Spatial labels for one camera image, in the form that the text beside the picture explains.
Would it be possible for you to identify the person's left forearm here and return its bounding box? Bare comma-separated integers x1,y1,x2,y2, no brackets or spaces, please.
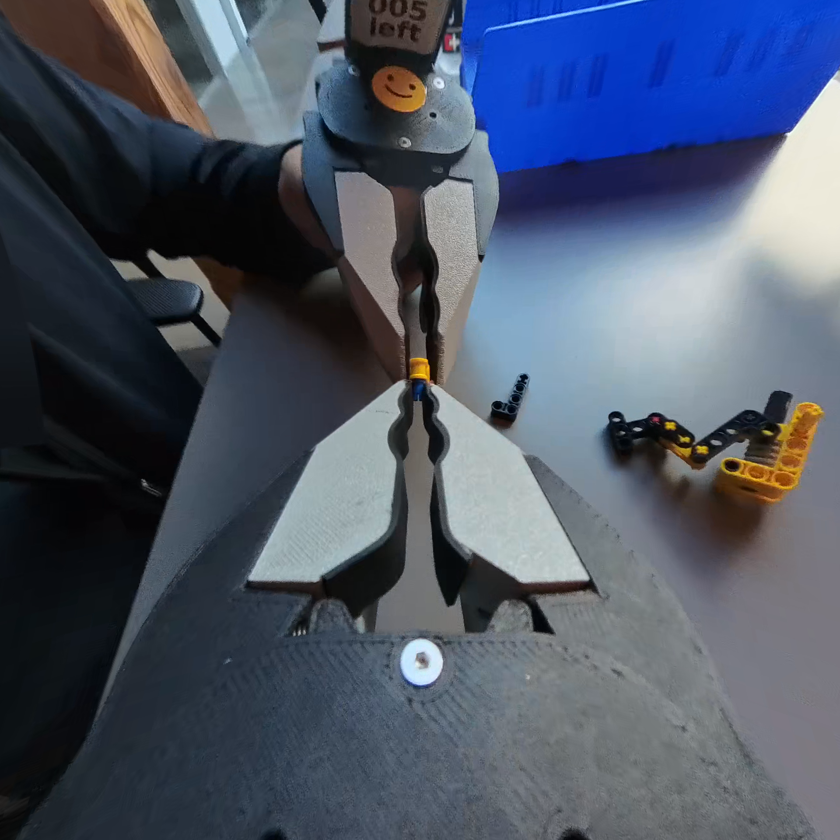
0,13,332,278

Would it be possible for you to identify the person's left hand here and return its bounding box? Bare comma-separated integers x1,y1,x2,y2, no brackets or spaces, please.
277,140,343,257

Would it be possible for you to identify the yellow and black lego assembly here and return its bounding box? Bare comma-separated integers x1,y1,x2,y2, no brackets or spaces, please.
607,390,824,505

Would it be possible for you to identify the blue storage bin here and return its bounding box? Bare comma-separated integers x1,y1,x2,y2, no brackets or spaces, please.
459,0,840,173

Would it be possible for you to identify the black mesh chair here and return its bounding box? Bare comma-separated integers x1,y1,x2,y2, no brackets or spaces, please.
125,255,224,349

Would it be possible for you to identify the black and white cardboard box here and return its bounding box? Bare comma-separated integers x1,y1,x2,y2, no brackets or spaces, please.
440,0,467,60

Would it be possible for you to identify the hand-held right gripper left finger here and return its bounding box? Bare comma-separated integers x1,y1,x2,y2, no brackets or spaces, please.
247,381,410,616

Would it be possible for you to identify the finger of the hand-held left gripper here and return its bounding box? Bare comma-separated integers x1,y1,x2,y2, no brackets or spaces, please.
335,171,409,383
412,179,477,386

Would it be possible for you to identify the black angled lego beam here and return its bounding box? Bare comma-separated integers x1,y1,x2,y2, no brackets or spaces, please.
490,373,531,423

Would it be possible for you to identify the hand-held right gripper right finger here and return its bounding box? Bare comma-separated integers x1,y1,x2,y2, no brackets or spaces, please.
424,382,593,606

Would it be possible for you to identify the wooden partition frame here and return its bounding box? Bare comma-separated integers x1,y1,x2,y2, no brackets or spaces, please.
0,0,214,139

